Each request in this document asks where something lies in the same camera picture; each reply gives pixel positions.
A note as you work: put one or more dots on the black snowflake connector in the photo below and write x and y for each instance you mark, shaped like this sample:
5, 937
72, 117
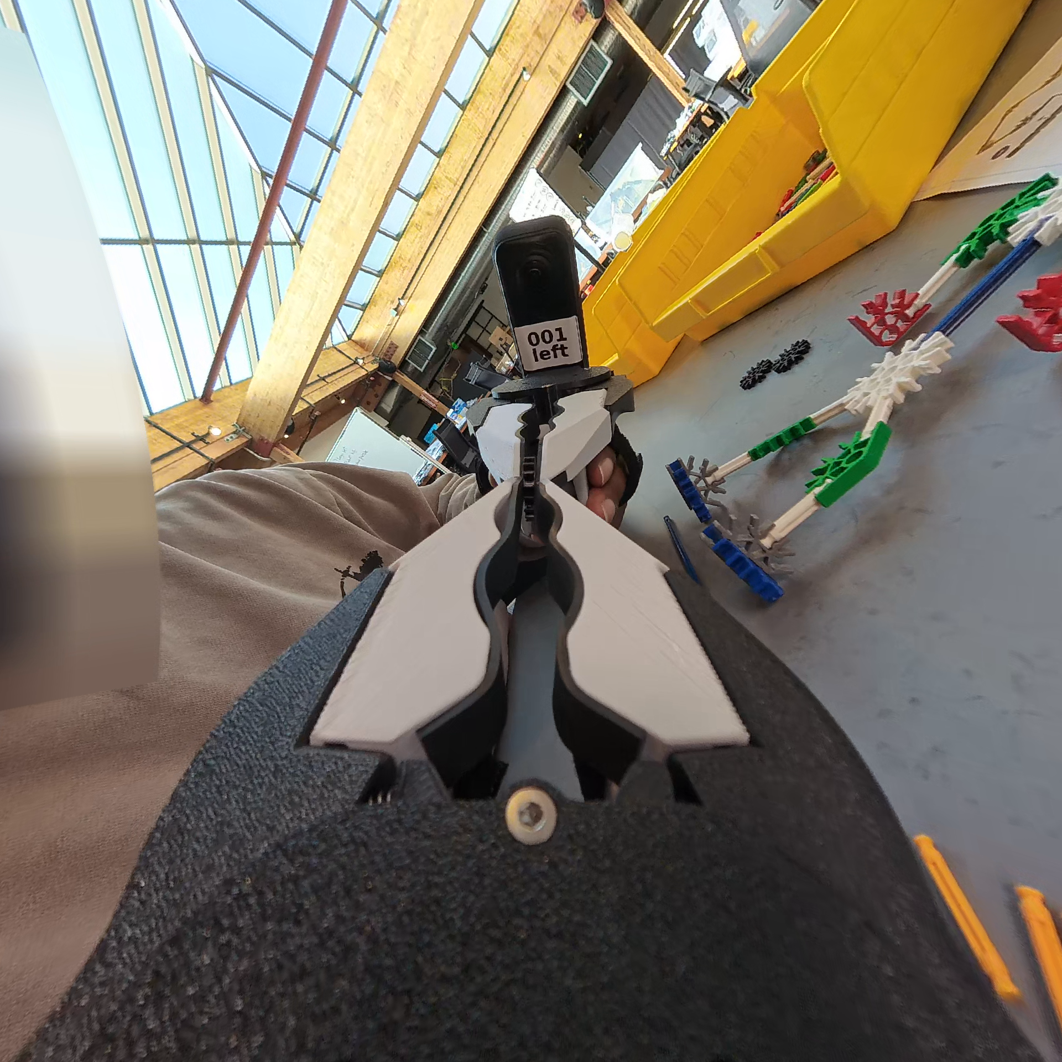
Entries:
531, 498

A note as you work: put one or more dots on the short orange rod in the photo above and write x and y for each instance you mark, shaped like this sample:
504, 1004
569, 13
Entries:
967, 917
1041, 937

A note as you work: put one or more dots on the folded paper instruction sheet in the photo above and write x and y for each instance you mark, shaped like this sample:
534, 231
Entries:
996, 99

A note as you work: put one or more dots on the thin blue rod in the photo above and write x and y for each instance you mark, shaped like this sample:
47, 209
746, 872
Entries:
682, 547

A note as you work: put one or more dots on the person's beige sweatshirt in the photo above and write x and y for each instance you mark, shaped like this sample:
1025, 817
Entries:
207, 581

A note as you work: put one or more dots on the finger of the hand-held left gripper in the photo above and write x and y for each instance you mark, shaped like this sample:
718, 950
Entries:
502, 444
581, 431

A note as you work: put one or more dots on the whiteboard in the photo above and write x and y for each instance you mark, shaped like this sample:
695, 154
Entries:
369, 444

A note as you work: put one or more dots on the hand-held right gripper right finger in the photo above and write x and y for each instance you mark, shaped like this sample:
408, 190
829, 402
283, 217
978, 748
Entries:
647, 655

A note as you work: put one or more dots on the wooden roof beam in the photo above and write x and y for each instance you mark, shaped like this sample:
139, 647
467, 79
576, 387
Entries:
365, 224
489, 141

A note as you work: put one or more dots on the person's left hand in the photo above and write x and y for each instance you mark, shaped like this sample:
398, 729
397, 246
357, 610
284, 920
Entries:
606, 489

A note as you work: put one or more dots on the red metal pipe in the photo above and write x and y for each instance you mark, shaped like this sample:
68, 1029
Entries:
270, 199

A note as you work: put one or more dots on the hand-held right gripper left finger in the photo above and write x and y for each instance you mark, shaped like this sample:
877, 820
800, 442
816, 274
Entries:
406, 655

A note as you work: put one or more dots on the yellow bin with red rods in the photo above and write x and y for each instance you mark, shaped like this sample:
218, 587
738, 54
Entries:
896, 124

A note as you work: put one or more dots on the colourful construction toy figure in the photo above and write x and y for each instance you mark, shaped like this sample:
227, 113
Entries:
896, 377

